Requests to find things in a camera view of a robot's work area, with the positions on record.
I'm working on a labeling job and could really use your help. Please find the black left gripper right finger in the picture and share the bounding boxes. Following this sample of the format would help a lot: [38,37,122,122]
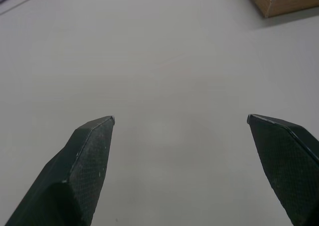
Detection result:
[246,113,319,226]

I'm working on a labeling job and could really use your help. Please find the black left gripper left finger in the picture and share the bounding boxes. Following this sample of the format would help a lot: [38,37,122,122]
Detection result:
[4,115,116,226]

